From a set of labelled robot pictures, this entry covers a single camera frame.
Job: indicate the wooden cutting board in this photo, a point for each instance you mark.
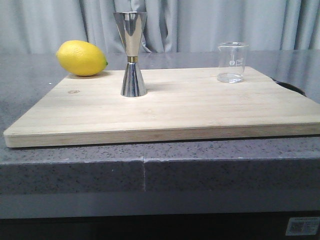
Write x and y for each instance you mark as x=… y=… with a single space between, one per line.
x=180 y=104

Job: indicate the steel double jigger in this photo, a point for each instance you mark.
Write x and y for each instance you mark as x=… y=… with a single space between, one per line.
x=130 y=26

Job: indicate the grey curtain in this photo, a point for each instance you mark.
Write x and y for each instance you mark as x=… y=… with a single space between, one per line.
x=41 y=26

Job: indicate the yellow lemon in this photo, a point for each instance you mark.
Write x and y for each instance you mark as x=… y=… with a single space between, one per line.
x=81 y=58

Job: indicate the black cutting board loop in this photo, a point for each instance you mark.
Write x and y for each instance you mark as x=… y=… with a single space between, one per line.
x=289 y=87

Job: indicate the white QR code sticker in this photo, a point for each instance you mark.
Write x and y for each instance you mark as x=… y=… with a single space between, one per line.
x=302 y=226

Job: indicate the small glass beaker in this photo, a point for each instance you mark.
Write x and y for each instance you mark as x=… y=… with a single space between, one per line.
x=232 y=62

